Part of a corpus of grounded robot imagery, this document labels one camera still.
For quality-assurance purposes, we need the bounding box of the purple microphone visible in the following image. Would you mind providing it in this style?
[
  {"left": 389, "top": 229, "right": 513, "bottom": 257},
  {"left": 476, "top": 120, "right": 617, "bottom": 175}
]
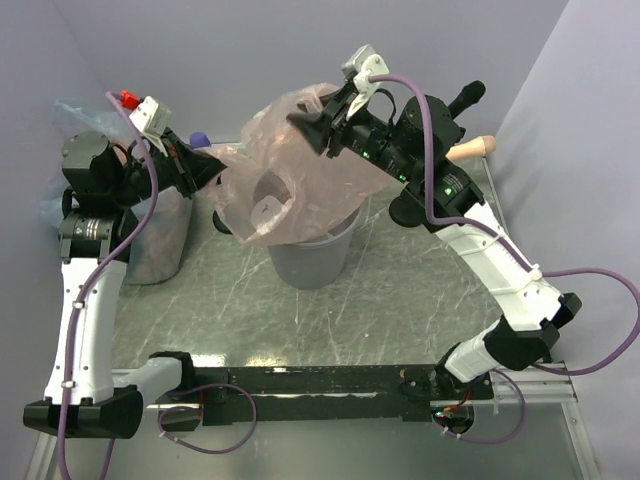
[{"left": 189, "top": 131, "right": 212, "bottom": 149}]

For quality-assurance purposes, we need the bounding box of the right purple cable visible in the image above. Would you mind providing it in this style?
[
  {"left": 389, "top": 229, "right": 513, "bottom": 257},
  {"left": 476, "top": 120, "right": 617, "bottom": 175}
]
[{"left": 367, "top": 72, "right": 640, "bottom": 376}]

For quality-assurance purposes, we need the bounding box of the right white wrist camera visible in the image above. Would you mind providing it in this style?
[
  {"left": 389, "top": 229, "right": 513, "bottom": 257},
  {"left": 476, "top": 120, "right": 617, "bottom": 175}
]
[{"left": 341, "top": 44, "right": 390, "bottom": 120}]

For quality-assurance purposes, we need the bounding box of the beige microphone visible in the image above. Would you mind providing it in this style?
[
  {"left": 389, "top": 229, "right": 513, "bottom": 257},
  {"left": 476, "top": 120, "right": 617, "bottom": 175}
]
[{"left": 446, "top": 135, "right": 497, "bottom": 162}]

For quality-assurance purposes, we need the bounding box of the aluminium frame rail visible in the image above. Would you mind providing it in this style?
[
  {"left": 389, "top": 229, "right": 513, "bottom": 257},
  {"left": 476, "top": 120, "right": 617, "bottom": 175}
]
[{"left": 23, "top": 352, "right": 576, "bottom": 479}]

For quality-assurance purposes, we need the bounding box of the pink plastic trash bag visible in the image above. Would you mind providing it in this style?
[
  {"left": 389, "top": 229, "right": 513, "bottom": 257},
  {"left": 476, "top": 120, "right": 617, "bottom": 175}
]
[{"left": 205, "top": 83, "right": 391, "bottom": 247}]

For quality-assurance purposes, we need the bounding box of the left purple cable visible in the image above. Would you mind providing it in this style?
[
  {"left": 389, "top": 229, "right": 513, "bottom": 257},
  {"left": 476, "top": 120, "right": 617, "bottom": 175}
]
[{"left": 55, "top": 90, "right": 161, "bottom": 480}]

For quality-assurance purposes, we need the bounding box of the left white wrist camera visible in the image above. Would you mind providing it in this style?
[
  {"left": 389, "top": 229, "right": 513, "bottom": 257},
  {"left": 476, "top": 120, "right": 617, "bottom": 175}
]
[{"left": 120, "top": 90, "right": 172, "bottom": 156}]

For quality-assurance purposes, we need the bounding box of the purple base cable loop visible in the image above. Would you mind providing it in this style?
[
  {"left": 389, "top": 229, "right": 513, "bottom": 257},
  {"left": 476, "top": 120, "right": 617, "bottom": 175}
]
[{"left": 157, "top": 383, "right": 259, "bottom": 455}]

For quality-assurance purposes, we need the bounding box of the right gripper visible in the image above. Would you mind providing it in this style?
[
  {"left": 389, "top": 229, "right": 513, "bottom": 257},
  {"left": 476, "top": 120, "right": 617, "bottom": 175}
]
[{"left": 285, "top": 83, "right": 420, "bottom": 185}]

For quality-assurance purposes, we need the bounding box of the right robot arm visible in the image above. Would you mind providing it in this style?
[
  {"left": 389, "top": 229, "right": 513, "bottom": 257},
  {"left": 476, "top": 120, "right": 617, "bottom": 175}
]
[{"left": 287, "top": 80, "right": 582, "bottom": 399}]

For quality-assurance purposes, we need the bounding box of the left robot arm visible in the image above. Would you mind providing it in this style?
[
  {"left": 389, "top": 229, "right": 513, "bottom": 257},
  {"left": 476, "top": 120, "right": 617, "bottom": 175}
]
[{"left": 23, "top": 130, "right": 224, "bottom": 439}]

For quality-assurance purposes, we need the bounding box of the black microphone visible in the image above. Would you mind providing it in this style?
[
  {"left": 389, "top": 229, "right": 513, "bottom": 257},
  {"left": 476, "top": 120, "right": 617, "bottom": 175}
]
[{"left": 448, "top": 80, "right": 486, "bottom": 119}]

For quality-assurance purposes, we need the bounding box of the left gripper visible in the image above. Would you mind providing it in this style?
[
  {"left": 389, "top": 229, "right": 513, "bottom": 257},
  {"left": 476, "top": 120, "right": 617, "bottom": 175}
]
[{"left": 109, "top": 125, "right": 229, "bottom": 206}]

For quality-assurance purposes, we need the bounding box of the blue bag of pink bags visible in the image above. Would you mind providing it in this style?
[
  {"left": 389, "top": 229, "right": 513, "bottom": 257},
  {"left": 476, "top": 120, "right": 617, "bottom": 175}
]
[{"left": 53, "top": 99, "right": 193, "bottom": 286}]

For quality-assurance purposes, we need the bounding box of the grey plastic trash bin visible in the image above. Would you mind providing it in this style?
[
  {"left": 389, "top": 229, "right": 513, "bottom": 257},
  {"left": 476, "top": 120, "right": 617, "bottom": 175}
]
[{"left": 267, "top": 207, "right": 362, "bottom": 290}]

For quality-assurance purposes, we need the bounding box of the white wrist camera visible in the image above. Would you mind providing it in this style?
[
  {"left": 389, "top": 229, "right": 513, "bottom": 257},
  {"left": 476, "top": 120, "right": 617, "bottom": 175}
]
[
  {"left": 120, "top": 90, "right": 172, "bottom": 156},
  {"left": 341, "top": 44, "right": 390, "bottom": 120}
]

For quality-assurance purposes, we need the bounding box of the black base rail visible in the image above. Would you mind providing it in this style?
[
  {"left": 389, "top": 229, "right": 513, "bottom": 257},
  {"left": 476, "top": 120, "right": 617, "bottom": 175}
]
[{"left": 137, "top": 363, "right": 494, "bottom": 426}]

